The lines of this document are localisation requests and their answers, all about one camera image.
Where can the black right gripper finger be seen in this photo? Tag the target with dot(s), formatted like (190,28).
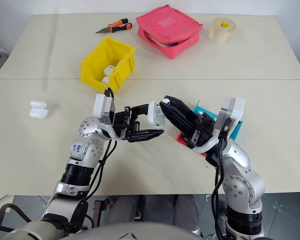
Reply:
(177,121)
(182,108)

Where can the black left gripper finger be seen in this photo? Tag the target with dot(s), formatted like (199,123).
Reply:
(146,135)
(141,110)

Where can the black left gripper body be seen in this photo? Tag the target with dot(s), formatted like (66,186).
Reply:
(125,122)

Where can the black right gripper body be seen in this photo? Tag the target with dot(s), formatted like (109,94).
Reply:
(202,130)

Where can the white earbud case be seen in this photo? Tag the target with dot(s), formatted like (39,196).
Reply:
(38,112)
(153,116)

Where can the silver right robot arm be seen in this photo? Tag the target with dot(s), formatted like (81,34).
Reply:
(242,180)

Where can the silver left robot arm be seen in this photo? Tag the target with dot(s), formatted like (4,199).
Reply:
(90,150)

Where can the white cases in bin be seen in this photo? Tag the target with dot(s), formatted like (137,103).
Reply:
(108,70)

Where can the yellow plastic bin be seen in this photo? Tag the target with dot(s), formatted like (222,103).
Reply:
(95,72)

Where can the white earbud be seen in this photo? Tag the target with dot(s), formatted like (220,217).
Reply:
(200,113)

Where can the red plastic holder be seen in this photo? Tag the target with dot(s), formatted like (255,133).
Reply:
(181,140)

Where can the cyan plastic holder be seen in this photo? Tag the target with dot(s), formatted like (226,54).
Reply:
(236,130)

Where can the pink zippered fabric pouch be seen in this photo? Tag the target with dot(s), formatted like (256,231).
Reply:
(165,27)

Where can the orange black pliers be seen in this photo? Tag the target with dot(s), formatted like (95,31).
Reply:
(117,26)

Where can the clear tape roll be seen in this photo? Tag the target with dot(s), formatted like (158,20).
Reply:
(222,31)

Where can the grey robot torso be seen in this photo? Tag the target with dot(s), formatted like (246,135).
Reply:
(115,231)

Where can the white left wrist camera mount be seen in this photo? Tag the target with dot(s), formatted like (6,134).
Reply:
(100,105)

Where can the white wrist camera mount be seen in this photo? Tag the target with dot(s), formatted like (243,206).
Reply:
(100,105)
(237,105)

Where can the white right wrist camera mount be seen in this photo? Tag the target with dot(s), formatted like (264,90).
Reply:
(237,105)

